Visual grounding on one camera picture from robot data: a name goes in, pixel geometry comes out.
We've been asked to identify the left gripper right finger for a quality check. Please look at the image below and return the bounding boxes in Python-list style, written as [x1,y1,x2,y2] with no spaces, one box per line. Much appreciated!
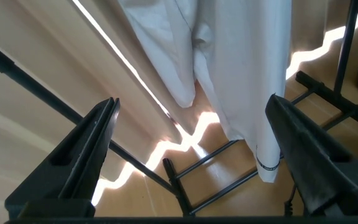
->
[265,93,358,217]

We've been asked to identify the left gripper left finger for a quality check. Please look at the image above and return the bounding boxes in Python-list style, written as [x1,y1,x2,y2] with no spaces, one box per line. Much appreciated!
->
[4,97,121,218]

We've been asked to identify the pale grey shorts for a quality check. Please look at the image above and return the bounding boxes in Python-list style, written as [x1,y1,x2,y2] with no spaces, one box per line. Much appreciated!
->
[118,0,293,184]

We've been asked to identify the black clothes rack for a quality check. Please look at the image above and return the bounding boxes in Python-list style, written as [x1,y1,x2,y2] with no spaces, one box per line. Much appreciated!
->
[0,0,358,217]

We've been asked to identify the beige curtain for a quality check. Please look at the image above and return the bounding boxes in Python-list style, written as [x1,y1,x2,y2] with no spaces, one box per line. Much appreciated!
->
[0,0,358,218]

